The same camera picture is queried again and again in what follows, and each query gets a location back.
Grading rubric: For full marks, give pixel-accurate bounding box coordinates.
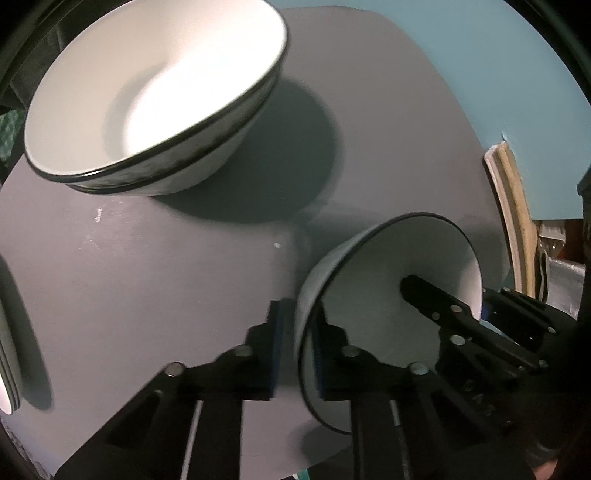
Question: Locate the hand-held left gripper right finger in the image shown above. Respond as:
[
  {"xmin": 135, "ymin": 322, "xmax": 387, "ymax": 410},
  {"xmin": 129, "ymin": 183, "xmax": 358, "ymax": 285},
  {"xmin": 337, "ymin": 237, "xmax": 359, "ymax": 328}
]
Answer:
[{"xmin": 312, "ymin": 306, "xmax": 491, "ymax": 480}]

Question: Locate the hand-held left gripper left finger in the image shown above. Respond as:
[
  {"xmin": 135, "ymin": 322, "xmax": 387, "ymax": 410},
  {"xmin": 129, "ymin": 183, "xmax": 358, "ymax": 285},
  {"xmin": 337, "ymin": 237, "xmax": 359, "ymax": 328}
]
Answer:
[{"xmin": 53, "ymin": 298, "xmax": 297, "ymax": 480}]

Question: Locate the brown cardboard box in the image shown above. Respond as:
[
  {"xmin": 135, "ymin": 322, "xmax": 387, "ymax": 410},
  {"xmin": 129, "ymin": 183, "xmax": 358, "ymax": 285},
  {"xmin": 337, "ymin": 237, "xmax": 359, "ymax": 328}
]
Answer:
[{"xmin": 534, "ymin": 219, "xmax": 583, "ymax": 259}]

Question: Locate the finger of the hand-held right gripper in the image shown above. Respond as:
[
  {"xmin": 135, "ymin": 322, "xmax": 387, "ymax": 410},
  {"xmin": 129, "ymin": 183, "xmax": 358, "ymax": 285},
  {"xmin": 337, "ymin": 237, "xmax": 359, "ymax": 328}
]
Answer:
[
  {"xmin": 482, "ymin": 286, "xmax": 556, "ymax": 371},
  {"xmin": 400, "ymin": 275, "xmax": 481, "ymax": 345}
]

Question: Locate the clear plastic bag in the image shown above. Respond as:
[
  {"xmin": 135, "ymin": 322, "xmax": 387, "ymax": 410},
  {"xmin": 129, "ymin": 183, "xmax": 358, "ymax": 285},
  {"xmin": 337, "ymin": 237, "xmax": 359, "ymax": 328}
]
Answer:
[{"xmin": 538, "ymin": 249, "xmax": 591, "ymax": 319}]

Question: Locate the white bowl with black rim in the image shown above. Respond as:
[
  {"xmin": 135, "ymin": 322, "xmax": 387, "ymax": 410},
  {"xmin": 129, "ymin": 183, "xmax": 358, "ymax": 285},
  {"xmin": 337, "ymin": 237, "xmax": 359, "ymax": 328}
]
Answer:
[
  {"xmin": 23, "ymin": 0, "xmax": 290, "ymax": 186},
  {"xmin": 293, "ymin": 212, "xmax": 485, "ymax": 437},
  {"xmin": 67, "ymin": 69, "xmax": 279, "ymax": 198}
]

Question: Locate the wooden board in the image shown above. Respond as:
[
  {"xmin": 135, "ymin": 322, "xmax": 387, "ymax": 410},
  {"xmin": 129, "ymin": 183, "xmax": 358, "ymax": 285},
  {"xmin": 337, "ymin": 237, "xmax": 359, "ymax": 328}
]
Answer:
[{"xmin": 483, "ymin": 141, "xmax": 539, "ymax": 302}]

